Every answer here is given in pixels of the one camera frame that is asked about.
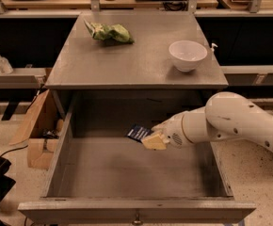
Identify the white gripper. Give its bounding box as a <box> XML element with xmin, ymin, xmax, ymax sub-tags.
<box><xmin>141</xmin><ymin>112</ymin><xmax>194</xmax><ymax>151</ymax></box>

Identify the dark blue rxbar wrapper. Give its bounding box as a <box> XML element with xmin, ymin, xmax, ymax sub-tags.
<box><xmin>126</xmin><ymin>124</ymin><xmax>153</xmax><ymax>142</ymax></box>

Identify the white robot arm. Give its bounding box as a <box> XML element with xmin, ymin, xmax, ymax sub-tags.
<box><xmin>141</xmin><ymin>92</ymin><xmax>273</xmax><ymax>153</ymax></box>

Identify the open grey top drawer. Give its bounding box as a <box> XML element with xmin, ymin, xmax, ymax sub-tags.
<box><xmin>19</xmin><ymin>91</ymin><xmax>256</xmax><ymax>224</ymax></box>

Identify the brass drawer knob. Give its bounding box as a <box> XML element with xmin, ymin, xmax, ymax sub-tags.
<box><xmin>132</xmin><ymin>215</ymin><xmax>143</xmax><ymax>226</ymax></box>

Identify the white ceramic bowl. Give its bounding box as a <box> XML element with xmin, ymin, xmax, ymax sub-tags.
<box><xmin>169</xmin><ymin>40</ymin><xmax>208</xmax><ymax>72</ymax></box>

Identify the grey wooden cabinet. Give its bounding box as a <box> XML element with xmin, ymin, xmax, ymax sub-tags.
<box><xmin>46</xmin><ymin>9</ymin><xmax>228</xmax><ymax>115</ymax></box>

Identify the cardboard box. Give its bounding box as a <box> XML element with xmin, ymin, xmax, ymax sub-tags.
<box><xmin>9</xmin><ymin>90</ymin><xmax>63</xmax><ymax>170</ymax></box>

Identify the green chip bag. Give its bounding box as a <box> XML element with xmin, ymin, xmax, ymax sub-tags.
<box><xmin>84</xmin><ymin>21</ymin><xmax>135</xmax><ymax>44</ymax></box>

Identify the clear plastic bottle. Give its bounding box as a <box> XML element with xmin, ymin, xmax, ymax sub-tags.
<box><xmin>0</xmin><ymin>55</ymin><xmax>13</xmax><ymax>74</ymax></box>

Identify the black floor cable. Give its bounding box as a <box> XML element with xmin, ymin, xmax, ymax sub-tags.
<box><xmin>0</xmin><ymin>144</ymin><xmax>29</xmax><ymax>158</ymax></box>

